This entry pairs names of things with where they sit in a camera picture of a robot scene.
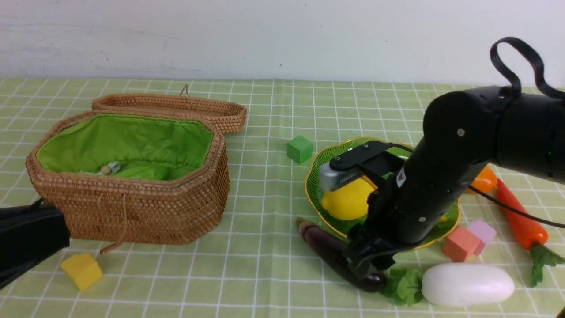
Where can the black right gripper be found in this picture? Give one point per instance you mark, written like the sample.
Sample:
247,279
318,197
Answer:
403,213

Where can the purple plastic eggplant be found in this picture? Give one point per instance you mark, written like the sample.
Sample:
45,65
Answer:
330,249

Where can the yellow plastic lemon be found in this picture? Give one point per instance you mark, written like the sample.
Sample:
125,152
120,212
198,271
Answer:
350,201

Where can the white plastic radish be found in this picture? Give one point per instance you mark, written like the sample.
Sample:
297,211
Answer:
451,284

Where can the orange plastic carrot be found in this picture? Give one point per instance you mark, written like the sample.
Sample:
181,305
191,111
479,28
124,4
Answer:
529,233

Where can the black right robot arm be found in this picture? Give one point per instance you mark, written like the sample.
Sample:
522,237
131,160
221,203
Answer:
463,132

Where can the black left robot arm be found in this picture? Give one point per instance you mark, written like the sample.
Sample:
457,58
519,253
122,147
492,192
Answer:
29,235

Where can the salmon foam cube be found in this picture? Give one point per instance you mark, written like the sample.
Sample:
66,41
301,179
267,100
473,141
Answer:
460,245

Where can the green checkered tablecloth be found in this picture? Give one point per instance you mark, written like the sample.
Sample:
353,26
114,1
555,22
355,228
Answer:
254,264

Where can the pink foam cube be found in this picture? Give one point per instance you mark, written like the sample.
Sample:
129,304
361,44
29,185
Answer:
484,232

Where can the green glass leaf plate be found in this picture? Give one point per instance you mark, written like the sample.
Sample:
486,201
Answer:
340,228

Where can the green foam cube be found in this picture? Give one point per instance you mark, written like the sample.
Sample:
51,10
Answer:
299,149

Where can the orange plastic mango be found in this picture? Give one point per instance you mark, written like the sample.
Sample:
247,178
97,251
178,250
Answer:
485,182

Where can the woven wicker basket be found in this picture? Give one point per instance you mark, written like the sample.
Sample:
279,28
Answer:
139,167

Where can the yellow foam cube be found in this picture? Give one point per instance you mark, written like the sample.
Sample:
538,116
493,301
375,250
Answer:
83,270

